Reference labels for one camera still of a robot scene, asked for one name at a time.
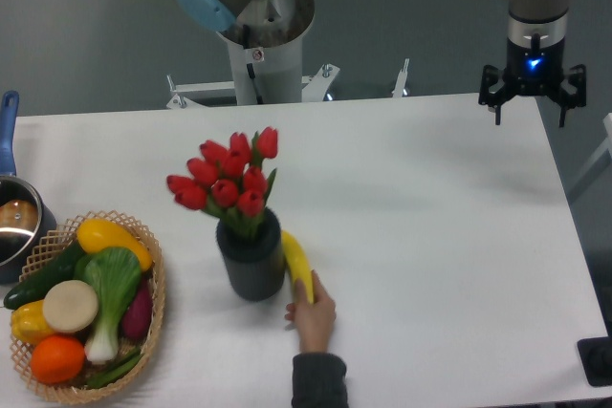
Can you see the dark green cucumber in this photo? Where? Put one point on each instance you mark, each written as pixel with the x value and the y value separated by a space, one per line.
pixel 37 285

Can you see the blue pot with handle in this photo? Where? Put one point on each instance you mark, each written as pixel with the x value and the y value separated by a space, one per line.
pixel 25 219

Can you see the yellow squash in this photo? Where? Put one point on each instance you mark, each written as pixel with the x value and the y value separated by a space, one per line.
pixel 95 235

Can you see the yellow banana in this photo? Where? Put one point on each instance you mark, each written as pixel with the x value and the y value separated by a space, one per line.
pixel 298 263

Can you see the black device at table edge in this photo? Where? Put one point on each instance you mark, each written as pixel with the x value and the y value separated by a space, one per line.
pixel 595 356

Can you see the dark grey cylindrical vase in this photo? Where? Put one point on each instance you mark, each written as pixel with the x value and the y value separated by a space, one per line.
pixel 256 269

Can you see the green bean pods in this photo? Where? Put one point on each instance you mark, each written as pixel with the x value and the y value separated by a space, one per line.
pixel 116 371

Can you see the dark grey sleeved forearm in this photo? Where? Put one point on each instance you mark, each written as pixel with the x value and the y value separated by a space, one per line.
pixel 318 380

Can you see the woven wicker basket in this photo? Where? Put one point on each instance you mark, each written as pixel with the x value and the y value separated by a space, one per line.
pixel 74 391

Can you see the green white bok choy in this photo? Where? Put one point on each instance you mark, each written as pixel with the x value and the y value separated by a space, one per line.
pixel 114 273

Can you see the orange fruit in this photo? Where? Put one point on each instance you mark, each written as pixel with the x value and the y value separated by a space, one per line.
pixel 57 359

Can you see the purple sweet potato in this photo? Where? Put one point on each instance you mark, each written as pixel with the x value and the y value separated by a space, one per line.
pixel 136 321

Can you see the person's hand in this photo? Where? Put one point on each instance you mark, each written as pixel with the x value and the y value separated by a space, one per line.
pixel 315 321

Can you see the yellow bell pepper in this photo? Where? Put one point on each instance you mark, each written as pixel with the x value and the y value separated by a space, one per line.
pixel 28 323

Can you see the red tulip bouquet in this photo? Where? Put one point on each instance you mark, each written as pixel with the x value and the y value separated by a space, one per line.
pixel 229 183

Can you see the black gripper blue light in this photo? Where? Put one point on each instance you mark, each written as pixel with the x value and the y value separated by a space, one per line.
pixel 530 73

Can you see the beige round bun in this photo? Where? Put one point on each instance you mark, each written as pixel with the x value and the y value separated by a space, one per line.
pixel 70 306

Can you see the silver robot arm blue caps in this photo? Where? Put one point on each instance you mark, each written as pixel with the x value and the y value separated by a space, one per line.
pixel 537 24

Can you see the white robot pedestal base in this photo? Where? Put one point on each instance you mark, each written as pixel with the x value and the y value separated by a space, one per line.
pixel 264 40

